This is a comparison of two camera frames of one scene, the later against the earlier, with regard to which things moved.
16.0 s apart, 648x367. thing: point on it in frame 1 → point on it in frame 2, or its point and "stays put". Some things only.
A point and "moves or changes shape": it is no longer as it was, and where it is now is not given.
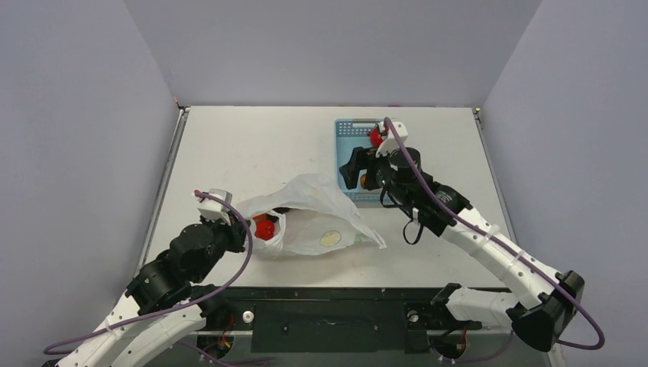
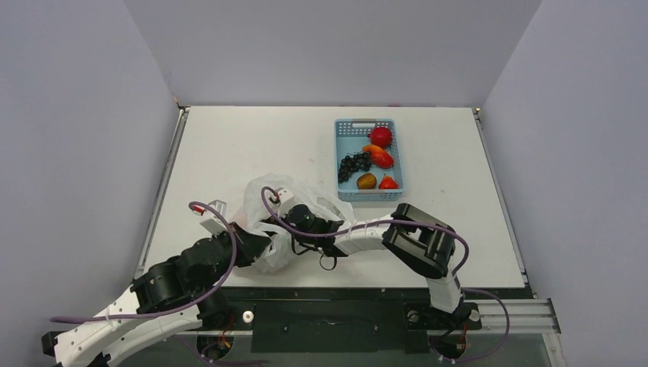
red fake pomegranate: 375,137 stays put
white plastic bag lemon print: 316,217 moves or changes shape
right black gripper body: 365,165 → 292,218
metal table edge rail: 182,117 stays put
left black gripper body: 228,236 → 244,254
